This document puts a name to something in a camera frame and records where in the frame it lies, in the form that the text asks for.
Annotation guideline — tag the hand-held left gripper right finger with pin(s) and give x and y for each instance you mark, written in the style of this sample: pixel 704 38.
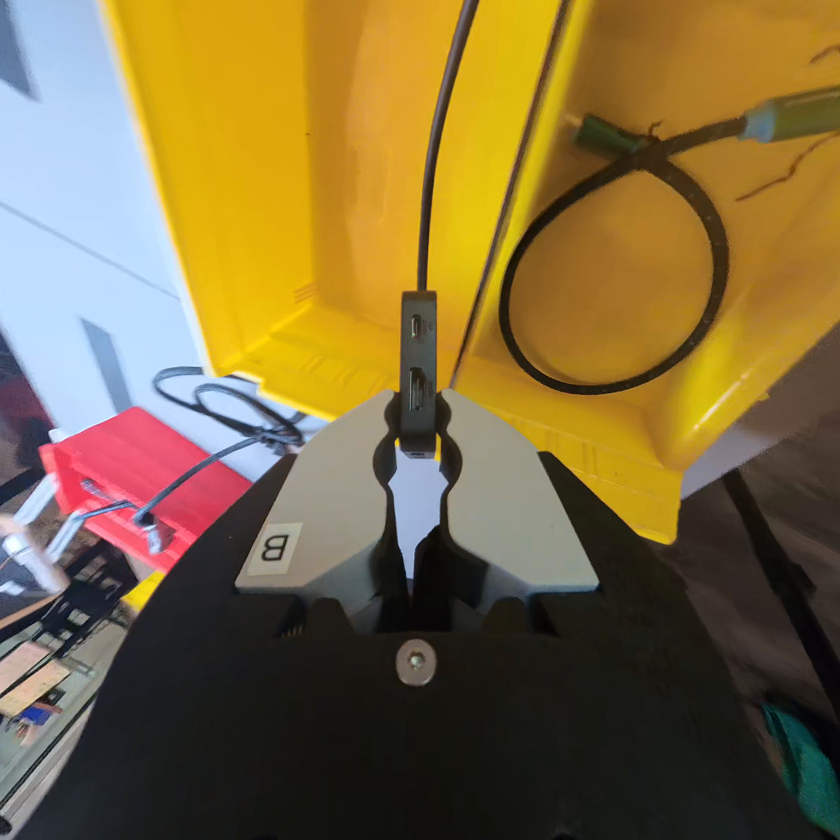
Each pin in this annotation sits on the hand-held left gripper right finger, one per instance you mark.
pixel 512 512

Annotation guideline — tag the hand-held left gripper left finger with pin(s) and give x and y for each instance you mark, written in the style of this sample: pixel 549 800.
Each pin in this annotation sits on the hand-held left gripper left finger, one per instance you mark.
pixel 328 499

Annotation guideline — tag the black usb hub adapter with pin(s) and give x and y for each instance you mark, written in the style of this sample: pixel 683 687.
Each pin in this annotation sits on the black usb hub adapter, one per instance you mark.
pixel 420 308

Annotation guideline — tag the yellow storage bin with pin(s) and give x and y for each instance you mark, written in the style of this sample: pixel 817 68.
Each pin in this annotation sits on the yellow storage bin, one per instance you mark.
pixel 623 275
pixel 262 164

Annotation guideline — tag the red storage bin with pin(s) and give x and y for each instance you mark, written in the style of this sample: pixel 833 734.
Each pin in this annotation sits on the red storage bin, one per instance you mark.
pixel 164 459

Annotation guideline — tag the black metal table leg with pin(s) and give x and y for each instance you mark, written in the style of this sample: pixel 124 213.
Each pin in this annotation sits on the black metal table leg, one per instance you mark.
pixel 781 571

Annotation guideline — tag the teal green cloth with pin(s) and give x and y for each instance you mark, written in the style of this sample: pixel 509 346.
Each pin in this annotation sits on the teal green cloth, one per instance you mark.
pixel 807 768

